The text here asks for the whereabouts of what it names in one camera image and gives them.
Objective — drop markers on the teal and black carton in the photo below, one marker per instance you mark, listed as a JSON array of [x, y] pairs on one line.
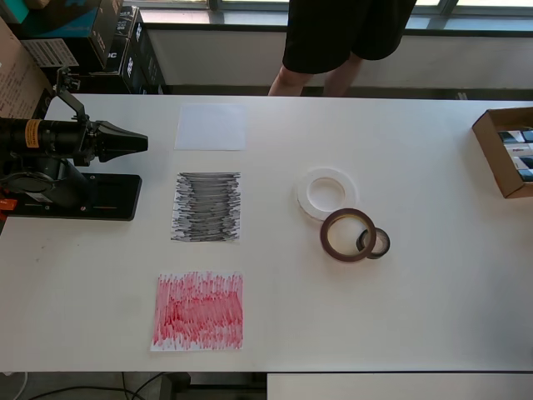
[[62, 25]]

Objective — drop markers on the black scribbled paper sheet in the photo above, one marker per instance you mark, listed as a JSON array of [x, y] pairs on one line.
[[206, 208]]

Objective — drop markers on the wide brown cardboard carton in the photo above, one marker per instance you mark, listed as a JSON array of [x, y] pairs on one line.
[[21, 75]]

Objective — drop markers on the person in black shorts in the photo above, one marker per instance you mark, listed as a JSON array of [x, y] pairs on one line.
[[333, 33]]

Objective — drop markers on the open brown cardboard tray box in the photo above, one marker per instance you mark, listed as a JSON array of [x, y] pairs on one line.
[[487, 141]]

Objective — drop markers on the red scribbled paper sheet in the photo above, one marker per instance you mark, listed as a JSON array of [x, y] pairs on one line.
[[200, 312]]

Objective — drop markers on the black and grey Piper arm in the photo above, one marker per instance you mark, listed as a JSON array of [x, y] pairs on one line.
[[41, 137]]

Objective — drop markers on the white double-sided tape roll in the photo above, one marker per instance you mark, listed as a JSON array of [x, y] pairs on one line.
[[300, 193]]

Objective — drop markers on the blank white paper sheet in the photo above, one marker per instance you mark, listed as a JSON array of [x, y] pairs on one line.
[[210, 127]]

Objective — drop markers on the small dark product box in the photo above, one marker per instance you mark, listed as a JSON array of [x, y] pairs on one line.
[[510, 136], [522, 163]]

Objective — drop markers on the orange table clamp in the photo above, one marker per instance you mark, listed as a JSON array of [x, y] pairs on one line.
[[8, 204]]

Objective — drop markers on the black electrical tape roll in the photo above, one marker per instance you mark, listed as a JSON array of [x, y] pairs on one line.
[[386, 243]]

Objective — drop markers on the wrist camera board on bracket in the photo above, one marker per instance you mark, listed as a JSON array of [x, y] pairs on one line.
[[76, 109]]

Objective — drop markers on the white panel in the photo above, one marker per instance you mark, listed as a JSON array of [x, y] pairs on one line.
[[375, 387]]

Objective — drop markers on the red double-sided tape roll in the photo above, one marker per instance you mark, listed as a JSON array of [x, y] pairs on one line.
[[323, 239]]

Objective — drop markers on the black AOC carton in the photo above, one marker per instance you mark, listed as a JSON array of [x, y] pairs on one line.
[[112, 41]]

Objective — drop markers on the dark window frame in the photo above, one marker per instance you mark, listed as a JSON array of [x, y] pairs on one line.
[[479, 31]]

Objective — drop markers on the black table leg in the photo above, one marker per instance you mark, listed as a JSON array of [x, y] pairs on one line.
[[175, 387]]

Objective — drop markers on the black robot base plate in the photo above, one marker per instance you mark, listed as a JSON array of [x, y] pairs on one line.
[[116, 200]]

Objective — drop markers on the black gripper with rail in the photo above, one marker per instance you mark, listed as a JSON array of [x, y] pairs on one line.
[[96, 141]]

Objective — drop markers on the low black carton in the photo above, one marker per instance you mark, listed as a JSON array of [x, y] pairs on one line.
[[145, 62]]

